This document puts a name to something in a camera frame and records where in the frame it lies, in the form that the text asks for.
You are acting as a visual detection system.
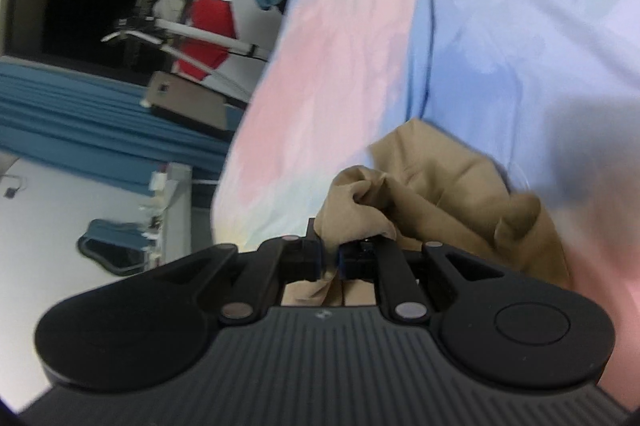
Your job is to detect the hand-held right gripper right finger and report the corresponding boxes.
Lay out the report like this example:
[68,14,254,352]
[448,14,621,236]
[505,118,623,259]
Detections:
[337,236,506,324]

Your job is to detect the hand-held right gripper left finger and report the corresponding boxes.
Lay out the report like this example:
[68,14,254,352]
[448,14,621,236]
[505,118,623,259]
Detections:
[172,219,326,324]

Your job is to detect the tan pants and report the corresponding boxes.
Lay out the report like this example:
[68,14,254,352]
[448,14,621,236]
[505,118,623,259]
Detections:
[282,117,573,307]

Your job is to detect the white clothes drying rack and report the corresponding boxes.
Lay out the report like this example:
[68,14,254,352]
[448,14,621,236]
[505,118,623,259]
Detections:
[100,0,271,107]

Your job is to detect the white side cabinet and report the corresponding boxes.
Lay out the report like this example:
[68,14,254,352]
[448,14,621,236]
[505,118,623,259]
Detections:
[140,162,193,267]

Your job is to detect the black oval floor object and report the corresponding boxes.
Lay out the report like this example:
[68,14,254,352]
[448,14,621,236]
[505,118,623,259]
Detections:
[77,219,151,277]

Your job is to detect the red garment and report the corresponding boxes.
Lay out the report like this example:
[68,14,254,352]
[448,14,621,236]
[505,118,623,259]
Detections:
[175,0,236,80]

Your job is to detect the blue curtain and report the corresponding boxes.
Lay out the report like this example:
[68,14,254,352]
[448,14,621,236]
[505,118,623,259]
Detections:
[0,59,233,202]

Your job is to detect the white garment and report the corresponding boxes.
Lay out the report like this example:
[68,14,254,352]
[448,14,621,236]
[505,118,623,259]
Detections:
[152,0,188,24]

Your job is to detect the pastel tie-dye bed sheet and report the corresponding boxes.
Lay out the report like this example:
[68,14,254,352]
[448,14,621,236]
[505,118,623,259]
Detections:
[210,0,640,407]

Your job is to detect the black wall plug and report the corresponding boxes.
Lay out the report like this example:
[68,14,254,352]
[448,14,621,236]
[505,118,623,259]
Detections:
[0,173,26,199]

